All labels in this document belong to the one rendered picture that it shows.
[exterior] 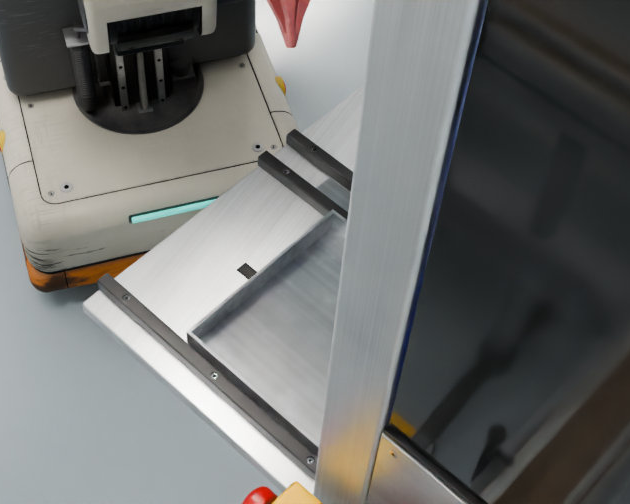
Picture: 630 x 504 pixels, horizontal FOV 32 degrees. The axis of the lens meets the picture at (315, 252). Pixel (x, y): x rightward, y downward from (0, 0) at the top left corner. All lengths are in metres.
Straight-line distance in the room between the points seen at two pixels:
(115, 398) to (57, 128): 0.58
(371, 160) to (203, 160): 1.63
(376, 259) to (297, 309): 0.63
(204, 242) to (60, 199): 0.86
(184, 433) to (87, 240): 0.44
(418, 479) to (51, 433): 1.44
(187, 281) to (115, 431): 0.93
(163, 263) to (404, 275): 0.71
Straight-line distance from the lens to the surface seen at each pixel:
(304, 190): 1.48
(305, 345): 1.37
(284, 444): 1.29
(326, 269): 1.43
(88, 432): 2.32
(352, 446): 1.02
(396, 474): 1.00
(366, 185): 0.73
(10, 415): 2.36
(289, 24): 1.20
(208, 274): 1.43
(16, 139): 2.41
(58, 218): 2.27
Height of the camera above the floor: 2.06
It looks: 55 degrees down
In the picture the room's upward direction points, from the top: 5 degrees clockwise
